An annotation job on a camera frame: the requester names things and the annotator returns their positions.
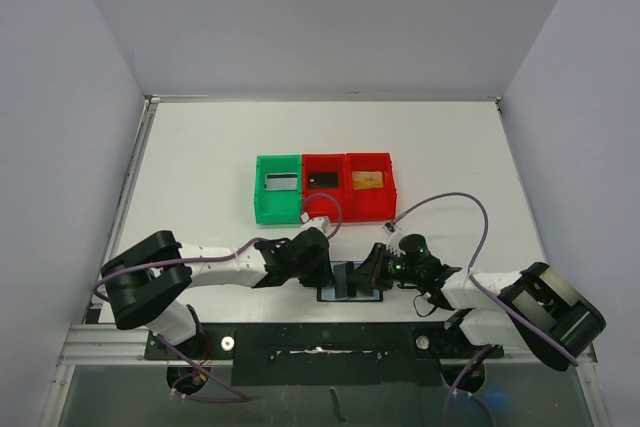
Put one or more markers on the red plastic bin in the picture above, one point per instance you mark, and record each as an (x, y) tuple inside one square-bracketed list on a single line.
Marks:
[(323, 202), (371, 193)]

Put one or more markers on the black leather card holder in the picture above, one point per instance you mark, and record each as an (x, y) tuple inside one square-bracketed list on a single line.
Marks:
[(344, 290)]

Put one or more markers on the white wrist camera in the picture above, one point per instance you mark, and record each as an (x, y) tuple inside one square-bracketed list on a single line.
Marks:
[(321, 223), (393, 232)]

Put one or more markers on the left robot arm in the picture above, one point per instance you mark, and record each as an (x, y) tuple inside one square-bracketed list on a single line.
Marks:
[(143, 283)]

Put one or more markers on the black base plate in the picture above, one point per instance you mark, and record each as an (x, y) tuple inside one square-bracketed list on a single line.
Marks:
[(333, 354)]

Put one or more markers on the gold credit card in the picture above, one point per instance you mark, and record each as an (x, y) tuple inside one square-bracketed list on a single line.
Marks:
[(367, 180)]

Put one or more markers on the black credit card in bin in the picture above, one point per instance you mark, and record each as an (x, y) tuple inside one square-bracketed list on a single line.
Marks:
[(323, 180)]

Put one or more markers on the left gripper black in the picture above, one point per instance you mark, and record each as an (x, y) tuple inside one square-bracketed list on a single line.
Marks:
[(324, 275)]

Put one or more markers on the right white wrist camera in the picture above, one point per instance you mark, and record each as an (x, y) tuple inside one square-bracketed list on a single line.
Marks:
[(393, 232)]

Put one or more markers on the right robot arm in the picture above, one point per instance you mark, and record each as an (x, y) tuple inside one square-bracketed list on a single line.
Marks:
[(535, 308)]

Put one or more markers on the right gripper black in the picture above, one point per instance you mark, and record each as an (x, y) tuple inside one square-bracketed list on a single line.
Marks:
[(373, 266)]

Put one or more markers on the silver credit card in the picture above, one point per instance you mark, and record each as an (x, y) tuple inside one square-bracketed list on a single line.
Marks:
[(281, 182)]

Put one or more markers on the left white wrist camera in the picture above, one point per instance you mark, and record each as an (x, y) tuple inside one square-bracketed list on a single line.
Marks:
[(321, 223)]

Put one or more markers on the green plastic bin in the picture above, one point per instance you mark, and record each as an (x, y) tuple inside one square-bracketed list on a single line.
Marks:
[(277, 207)]

